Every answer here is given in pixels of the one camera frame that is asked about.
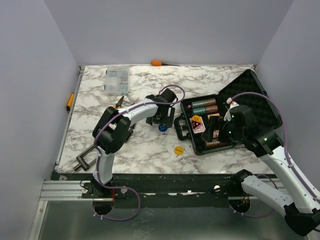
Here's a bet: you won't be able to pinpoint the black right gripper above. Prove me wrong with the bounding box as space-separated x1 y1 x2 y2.
201 114 246 143

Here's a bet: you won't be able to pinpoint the blue small blind button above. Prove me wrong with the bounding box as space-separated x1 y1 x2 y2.
158 124 168 133

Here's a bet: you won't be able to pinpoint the clear plastic organizer box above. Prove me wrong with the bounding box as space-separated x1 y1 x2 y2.
104 65 130 96

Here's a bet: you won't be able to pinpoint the yellow big blind button in case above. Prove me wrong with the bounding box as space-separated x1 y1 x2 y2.
192 115 202 123

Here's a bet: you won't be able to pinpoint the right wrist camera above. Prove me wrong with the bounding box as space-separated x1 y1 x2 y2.
223 97 239 122

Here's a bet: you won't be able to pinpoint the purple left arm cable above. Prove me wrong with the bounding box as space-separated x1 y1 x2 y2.
92 84 186 222

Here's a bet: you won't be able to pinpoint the green chip roll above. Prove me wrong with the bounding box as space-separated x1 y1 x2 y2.
191 100 205 109
192 107 207 116

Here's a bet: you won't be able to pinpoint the brown chip roll in case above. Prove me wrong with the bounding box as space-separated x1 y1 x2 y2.
205 105 219 114
204 98 217 107

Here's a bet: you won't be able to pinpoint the dark grey door handle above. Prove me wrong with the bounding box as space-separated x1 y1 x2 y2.
73 144 96 172

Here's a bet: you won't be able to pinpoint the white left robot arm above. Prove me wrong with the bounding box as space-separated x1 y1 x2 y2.
92 86 183 198

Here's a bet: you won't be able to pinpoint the yellow handle pliers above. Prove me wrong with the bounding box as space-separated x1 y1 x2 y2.
113 95 125 109

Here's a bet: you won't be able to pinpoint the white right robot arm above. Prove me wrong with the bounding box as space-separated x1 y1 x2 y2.
201 105 320 237

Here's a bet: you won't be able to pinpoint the brown chip roll upper in case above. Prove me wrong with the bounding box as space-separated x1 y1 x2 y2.
204 98 217 107

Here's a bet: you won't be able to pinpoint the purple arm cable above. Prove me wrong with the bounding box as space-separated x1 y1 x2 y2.
92 84 186 222
228 92 320 219

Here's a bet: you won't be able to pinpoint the brown chip roll lower in case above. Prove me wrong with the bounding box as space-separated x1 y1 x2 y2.
205 105 219 114

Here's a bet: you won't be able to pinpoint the brown 100 chip roll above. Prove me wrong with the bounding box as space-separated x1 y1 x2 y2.
204 140 226 149

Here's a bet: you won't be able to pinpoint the red card deck with all-in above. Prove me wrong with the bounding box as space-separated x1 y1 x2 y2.
190 117 206 134

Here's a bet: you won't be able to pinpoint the yellow utility knife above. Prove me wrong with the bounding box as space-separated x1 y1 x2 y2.
66 92 75 113

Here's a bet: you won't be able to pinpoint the orange handle screwdriver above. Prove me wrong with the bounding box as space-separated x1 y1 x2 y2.
151 60 179 67

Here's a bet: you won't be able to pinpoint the green chip roll upper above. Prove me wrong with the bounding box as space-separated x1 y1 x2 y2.
191 100 205 109

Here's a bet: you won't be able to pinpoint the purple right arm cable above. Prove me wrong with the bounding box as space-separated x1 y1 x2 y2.
228 92 320 219

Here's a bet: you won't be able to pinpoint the black poker set case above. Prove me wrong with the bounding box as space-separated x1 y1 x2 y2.
174 69 283 155

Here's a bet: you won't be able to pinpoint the green chip roll lower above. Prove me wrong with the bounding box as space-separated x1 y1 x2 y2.
192 107 207 116

